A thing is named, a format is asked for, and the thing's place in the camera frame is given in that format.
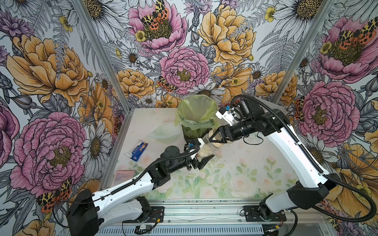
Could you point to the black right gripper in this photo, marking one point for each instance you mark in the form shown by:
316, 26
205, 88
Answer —
222, 129

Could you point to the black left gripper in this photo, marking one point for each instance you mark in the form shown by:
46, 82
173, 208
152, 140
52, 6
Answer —
196, 163

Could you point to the glass jar beige lid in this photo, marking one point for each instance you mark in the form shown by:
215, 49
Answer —
207, 148

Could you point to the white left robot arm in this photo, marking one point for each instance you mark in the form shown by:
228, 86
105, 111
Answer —
90, 212

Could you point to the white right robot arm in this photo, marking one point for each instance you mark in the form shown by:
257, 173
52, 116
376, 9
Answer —
250, 116

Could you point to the green plastic bin liner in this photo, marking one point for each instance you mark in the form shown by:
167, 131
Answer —
197, 112

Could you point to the blue snack packet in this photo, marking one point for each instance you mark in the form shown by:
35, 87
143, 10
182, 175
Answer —
136, 152

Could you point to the pink red packet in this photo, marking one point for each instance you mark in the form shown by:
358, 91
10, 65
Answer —
123, 176

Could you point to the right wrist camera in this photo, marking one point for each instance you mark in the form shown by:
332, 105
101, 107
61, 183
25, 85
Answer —
226, 115

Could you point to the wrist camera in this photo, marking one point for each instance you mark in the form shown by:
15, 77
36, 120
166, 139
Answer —
226, 115
194, 142

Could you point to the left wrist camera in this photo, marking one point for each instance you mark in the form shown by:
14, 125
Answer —
194, 142

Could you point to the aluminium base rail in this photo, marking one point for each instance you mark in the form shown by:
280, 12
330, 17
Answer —
203, 217

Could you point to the aluminium frame post right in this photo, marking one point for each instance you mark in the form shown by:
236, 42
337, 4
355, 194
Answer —
308, 38

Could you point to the aluminium frame post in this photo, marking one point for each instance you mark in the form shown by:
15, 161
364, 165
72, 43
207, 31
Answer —
91, 31
308, 38

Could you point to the aluminium frame post left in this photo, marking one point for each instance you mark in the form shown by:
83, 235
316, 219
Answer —
91, 31

